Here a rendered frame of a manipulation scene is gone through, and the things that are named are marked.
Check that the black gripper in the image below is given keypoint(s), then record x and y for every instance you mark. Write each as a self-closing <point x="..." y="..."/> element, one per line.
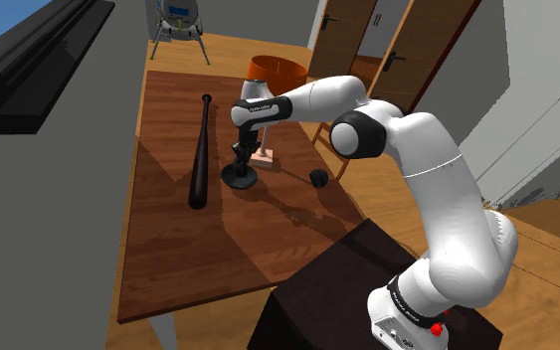
<point x="245" y="148"/>

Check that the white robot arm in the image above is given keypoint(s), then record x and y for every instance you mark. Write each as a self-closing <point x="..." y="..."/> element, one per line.
<point x="434" y="194"/>

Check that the black round dish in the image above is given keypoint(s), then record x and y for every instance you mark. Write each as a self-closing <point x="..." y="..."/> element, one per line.
<point x="239" y="180"/>

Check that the black baseball bat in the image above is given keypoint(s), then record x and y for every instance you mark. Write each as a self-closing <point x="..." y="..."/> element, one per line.
<point x="201" y="160"/>

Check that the black ball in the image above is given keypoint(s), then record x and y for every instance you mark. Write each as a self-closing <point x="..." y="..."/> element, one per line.
<point x="318" y="178"/>

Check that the orange shade table lamp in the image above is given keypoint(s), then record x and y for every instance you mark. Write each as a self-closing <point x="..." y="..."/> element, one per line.
<point x="279" y="72"/>

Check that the wooden chair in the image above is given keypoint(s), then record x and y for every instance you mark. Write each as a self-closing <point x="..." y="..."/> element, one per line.
<point x="338" y="164"/>

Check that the brown wooden table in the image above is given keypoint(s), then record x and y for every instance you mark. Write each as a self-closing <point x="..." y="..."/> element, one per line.
<point x="173" y="242"/>

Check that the grey seat with metal legs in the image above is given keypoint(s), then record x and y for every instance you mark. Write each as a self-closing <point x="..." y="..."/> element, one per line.
<point x="178" y="19"/>

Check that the dark robot stand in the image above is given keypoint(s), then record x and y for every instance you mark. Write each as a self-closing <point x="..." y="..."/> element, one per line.
<point x="323" y="291"/>

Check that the black framed window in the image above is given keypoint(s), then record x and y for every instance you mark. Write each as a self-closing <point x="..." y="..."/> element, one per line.
<point x="32" y="63"/>

